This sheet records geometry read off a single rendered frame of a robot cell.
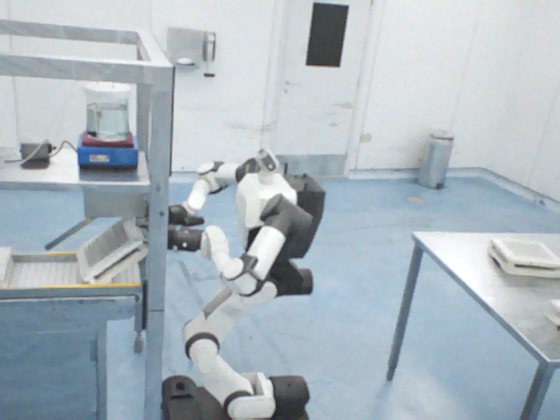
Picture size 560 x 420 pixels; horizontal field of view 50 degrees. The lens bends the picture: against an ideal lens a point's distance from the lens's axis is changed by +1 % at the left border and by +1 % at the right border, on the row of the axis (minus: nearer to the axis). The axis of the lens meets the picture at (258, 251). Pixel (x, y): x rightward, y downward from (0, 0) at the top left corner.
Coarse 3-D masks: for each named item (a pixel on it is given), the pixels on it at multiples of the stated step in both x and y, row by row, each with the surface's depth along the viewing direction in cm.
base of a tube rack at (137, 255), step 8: (136, 248) 216; (128, 256) 214; (136, 256) 212; (144, 256) 213; (112, 264) 215; (120, 264) 213; (128, 264) 212; (104, 272) 214; (112, 272) 211; (96, 280) 213; (104, 280) 212
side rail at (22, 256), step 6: (24, 252) 227; (30, 252) 228; (36, 252) 228; (42, 252) 229; (12, 258) 226; (18, 258) 226; (24, 258) 227; (30, 258) 227; (36, 258) 228; (42, 258) 229; (48, 258) 229; (54, 258) 230; (60, 258) 230; (72, 258) 231
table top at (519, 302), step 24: (432, 240) 291; (456, 240) 294; (480, 240) 298; (528, 240) 304; (552, 240) 307; (456, 264) 268; (480, 264) 270; (480, 288) 248; (504, 288) 250; (528, 288) 252; (552, 288) 255; (504, 312) 231; (528, 312) 233; (528, 336) 216; (552, 336) 217; (552, 360) 203
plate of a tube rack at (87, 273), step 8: (128, 224) 223; (120, 232) 221; (128, 232) 218; (136, 232) 215; (104, 240) 222; (136, 240) 210; (80, 248) 227; (120, 248) 211; (128, 248) 210; (80, 256) 222; (112, 256) 210; (120, 256) 210; (80, 264) 217; (96, 264) 211; (104, 264) 209; (88, 272) 209; (96, 272) 209
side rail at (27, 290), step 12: (0, 288) 202; (12, 288) 202; (24, 288) 203; (36, 288) 204; (48, 288) 205; (60, 288) 206; (72, 288) 207; (84, 288) 208; (96, 288) 209; (108, 288) 210; (120, 288) 211; (132, 288) 212
